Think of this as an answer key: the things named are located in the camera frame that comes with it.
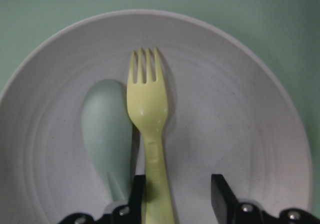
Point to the light green tray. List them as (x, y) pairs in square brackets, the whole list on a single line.
[(283, 33)]

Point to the pale green spoon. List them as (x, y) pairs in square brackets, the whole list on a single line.
[(107, 135)]

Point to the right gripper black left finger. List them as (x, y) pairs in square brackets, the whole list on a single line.
[(135, 199)]

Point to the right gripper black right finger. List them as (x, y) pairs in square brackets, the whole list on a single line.
[(223, 199)]

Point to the yellow plastic fork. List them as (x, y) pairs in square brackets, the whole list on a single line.
[(147, 106)]

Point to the white round plate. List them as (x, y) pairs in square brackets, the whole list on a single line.
[(228, 114)]

